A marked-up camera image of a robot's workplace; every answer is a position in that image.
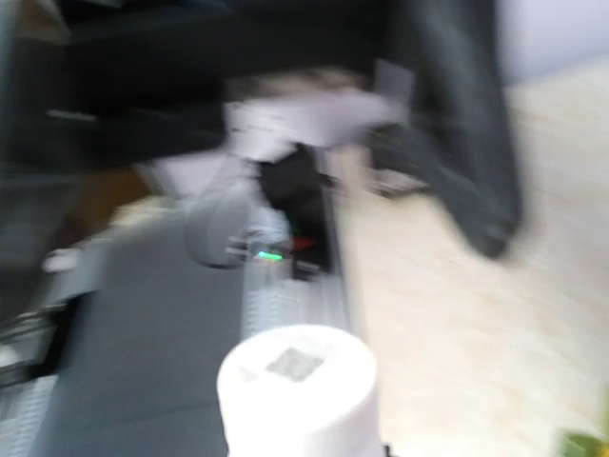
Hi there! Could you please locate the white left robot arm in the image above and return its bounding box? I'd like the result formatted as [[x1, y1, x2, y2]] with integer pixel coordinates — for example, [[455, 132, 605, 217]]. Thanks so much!
[[1, 1, 523, 320]]

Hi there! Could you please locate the green pill organizer box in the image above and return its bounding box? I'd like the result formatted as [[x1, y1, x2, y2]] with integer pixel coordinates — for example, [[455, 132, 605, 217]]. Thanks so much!
[[559, 430, 608, 457]]

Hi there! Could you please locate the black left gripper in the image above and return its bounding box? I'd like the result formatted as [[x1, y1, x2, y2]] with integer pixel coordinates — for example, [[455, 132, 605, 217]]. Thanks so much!
[[59, 1, 395, 169]]

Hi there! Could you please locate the small white bottle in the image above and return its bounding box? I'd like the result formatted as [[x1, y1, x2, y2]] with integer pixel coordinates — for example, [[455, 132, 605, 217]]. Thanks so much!
[[217, 325, 385, 457]]

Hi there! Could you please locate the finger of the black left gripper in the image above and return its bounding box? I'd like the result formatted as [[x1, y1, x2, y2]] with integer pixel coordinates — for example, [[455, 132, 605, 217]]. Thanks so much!
[[388, 1, 523, 259]]

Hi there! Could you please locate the front aluminium rail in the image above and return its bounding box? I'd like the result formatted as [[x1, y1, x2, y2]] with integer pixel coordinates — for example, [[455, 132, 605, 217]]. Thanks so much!
[[0, 171, 353, 457]]

